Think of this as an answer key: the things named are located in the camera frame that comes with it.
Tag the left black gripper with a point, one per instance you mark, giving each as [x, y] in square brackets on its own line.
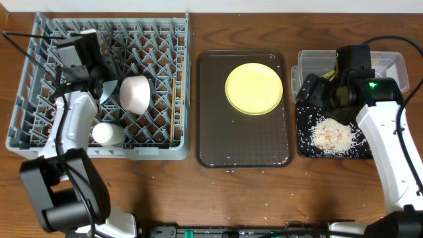
[108, 65]

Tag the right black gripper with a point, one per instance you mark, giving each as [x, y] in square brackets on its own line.
[314, 97]

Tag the light blue bowl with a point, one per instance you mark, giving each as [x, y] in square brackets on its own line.
[108, 88]

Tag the pale pink bowl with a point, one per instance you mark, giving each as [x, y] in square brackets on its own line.
[135, 94]

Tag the rice food scraps pile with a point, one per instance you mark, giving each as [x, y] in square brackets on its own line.
[333, 135]

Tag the white paper cup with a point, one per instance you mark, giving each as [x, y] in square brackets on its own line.
[108, 135]

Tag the yellow round plate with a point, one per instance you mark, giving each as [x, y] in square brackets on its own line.
[254, 89]

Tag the green orange snack wrapper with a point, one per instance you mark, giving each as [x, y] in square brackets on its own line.
[330, 75]

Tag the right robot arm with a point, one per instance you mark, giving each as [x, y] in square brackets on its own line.
[377, 106]

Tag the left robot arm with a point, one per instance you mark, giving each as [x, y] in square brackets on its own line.
[65, 189]

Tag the clear plastic waste bin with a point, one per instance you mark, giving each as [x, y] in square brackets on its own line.
[320, 62]

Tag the grey plastic dish rack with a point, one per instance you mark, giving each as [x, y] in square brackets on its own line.
[154, 48]

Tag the dark brown serving tray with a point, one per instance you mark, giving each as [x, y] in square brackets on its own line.
[228, 138]

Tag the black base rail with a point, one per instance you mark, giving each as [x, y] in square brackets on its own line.
[218, 232]

